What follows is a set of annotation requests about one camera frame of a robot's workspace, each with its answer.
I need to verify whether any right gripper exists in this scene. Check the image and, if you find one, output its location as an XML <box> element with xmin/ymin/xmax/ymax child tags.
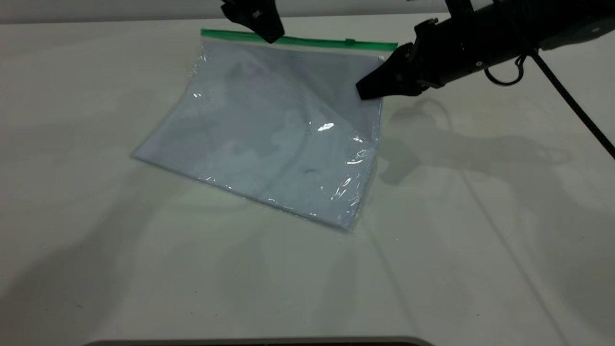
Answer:
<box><xmin>356</xmin><ymin>14</ymin><xmax>488</xmax><ymax>101</ymax></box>

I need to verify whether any black braided cable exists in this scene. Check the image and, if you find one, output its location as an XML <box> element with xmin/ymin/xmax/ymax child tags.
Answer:
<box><xmin>495</xmin><ymin>0</ymin><xmax>615</xmax><ymax>160</ymax></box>

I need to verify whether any clear plastic zip bag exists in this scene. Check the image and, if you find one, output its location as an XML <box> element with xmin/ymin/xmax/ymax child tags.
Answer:
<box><xmin>132</xmin><ymin>29</ymin><xmax>399</xmax><ymax>232</ymax></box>

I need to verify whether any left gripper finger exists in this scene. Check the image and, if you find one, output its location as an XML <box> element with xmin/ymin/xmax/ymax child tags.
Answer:
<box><xmin>221</xmin><ymin>0</ymin><xmax>277</xmax><ymax>44</ymax></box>
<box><xmin>267</xmin><ymin>0</ymin><xmax>285</xmax><ymax>42</ymax></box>

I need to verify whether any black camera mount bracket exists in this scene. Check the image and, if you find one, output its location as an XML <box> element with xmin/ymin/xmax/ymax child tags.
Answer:
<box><xmin>444</xmin><ymin>0</ymin><xmax>475</xmax><ymax>19</ymax></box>

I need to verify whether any thin black looped cable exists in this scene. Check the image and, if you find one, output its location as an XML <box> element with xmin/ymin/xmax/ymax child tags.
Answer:
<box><xmin>484</xmin><ymin>54</ymin><xmax>527</xmax><ymax>87</ymax></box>

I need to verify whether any dark rounded base edge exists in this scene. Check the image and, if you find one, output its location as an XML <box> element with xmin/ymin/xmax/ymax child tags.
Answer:
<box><xmin>84</xmin><ymin>336</ymin><xmax>435</xmax><ymax>346</ymax></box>

